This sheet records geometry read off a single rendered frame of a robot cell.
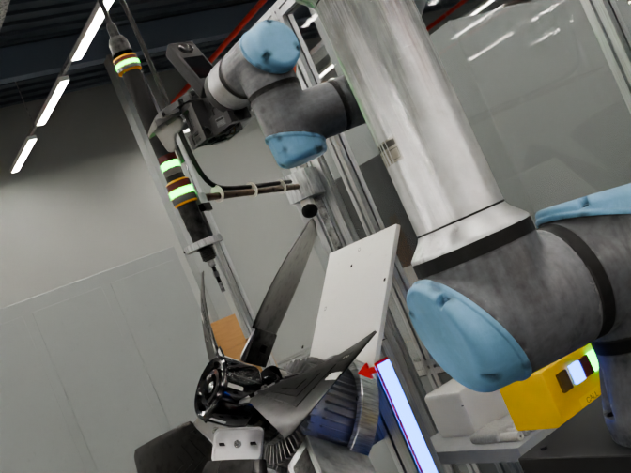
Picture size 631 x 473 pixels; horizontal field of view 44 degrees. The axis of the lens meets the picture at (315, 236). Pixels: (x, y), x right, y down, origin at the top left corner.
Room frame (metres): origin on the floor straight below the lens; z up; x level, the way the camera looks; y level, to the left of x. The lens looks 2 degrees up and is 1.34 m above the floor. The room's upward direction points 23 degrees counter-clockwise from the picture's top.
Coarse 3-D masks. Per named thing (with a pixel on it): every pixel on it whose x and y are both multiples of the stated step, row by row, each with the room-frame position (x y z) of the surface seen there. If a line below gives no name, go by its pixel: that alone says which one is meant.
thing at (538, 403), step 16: (576, 352) 1.23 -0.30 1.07; (544, 368) 1.19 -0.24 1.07; (560, 368) 1.20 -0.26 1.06; (512, 384) 1.23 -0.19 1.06; (528, 384) 1.20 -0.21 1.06; (544, 384) 1.18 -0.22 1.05; (576, 384) 1.21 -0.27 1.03; (592, 384) 1.23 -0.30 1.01; (512, 400) 1.24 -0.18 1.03; (528, 400) 1.21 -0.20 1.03; (544, 400) 1.19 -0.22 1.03; (560, 400) 1.18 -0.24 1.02; (576, 400) 1.20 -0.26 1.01; (592, 400) 1.22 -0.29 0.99; (512, 416) 1.25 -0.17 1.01; (528, 416) 1.22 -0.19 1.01; (544, 416) 1.20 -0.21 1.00; (560, 416) 1.18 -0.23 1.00
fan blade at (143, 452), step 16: (176, 432) 1.55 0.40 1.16; (192, 432) 1.51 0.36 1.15; (144, 448) 1.62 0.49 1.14; (160, 448) 1.58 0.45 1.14; (176, 448) 1.55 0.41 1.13; (192, 448) 1.53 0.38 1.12; (208, 448) 1.51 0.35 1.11; (144, 464) 1.62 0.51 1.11; (160, 464) 1.58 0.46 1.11; (176, 464) 1.55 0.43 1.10; (192, 464) 1.53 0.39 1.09
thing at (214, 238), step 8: (200, 192) 1.42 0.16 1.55; (200, 200) 1.40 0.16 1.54; (200, 208) 1.40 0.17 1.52; (208, 208) 1.41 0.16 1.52; (208, 216) 1.41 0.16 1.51; (208, 224) 1.40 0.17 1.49; (208, 232) 1.40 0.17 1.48; (216, 232) 1.41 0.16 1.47; (200, 240) 1.35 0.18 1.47; (208, 240) 1.35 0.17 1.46; (216, 240) 1.36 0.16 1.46; (184, 248) 1.37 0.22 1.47; (192, 248) 1.35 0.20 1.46; (200, 248) 1.36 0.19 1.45
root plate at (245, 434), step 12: (216, 432) 1.42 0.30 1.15; (228, 432) 1.42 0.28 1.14; (240, 432) 1.42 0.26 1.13; (252, 432) 1.41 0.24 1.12; (216, 444) 1.41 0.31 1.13; (228, 444) 1.40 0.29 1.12; (216, 456) 1.39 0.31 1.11; (228, 456) 1.39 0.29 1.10; (240, 456) 1.39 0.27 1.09; (252, 456) 1.39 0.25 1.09
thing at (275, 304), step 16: (304, 240) 1.47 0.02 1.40; (288, 256) 1.39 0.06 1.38; (304, 256) 1.53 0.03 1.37; (288, 272) 1.47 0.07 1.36; (272, 288) 1.42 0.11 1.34; (288, 288) 1.51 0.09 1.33; (272, 304) 1.46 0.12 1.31; (288, 304) 1.53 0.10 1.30; (256, 320) 1.43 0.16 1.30; (272, 320) 1.49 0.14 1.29
